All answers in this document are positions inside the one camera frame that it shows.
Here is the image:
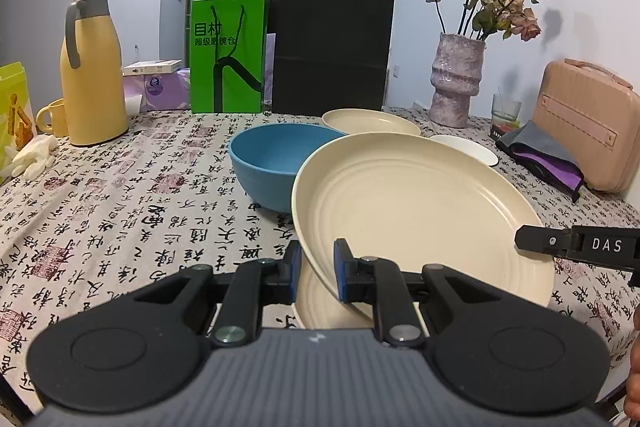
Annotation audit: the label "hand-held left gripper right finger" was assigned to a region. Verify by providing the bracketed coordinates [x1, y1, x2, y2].
[334, 238, 523, 349]

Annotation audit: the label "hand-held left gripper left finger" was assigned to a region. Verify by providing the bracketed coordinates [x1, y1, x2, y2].
[117, 239, 302, 348]

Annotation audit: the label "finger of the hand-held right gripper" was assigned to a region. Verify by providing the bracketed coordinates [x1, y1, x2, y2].
[514, 224, 577, 258]

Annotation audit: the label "cream round plate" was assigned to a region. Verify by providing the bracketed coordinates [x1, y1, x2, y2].
[296, 263, 377, 330]
[291, 132, 556, 310]
[321, 108, 422, 138]

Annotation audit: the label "blue bowl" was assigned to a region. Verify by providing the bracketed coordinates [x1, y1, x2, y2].
[228, 123, 349, 214]

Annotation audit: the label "white bowl black rim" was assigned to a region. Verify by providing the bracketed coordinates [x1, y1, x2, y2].
[429, 134, 500, 168]

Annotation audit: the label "person's right hand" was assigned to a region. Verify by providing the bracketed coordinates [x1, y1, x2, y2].
[622, 307, 640, 425]

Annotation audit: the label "grey purple cloth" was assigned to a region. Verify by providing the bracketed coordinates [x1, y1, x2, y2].
[495, 121, 586, 202]

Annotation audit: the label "pink hard case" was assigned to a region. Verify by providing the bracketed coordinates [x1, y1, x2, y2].
[529, 59, 640, 194]

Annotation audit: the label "clear drinking glass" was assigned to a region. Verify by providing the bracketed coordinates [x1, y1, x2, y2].
[491, 93, 522, 125]

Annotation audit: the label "calligraphy printed tablecloth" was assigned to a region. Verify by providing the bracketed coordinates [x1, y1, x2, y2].
[0, 107, 640, 413]

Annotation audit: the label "pink speckled ceramic vase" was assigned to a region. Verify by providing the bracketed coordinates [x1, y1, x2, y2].
[429, 33, 487, 128]

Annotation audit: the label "purple tissue pack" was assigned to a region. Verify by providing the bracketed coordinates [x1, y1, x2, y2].
[122, 68, 192, 114]

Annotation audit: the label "green paper bag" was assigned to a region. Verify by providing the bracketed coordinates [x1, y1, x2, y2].
[190, 0, 267, 114]

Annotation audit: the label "black paper bag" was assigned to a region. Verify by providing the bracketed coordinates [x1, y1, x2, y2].
[271, 0, 396, 115]

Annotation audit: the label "white flat box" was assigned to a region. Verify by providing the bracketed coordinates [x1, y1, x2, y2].
[123, 59, 183, 76]

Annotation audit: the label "white rubber gloves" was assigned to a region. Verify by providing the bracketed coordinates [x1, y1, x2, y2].
[5, 134, 61, 180]

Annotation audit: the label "yellow mug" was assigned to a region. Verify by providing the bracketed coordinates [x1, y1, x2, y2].
[35, 98, 69, 138]

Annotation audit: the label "yellow-green snack box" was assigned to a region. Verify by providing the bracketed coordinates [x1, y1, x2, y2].
[0, 62, 37, 188]

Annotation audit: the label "yellow thermos jug grey handle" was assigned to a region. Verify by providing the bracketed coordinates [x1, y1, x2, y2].
[60, 0, 130, 146]

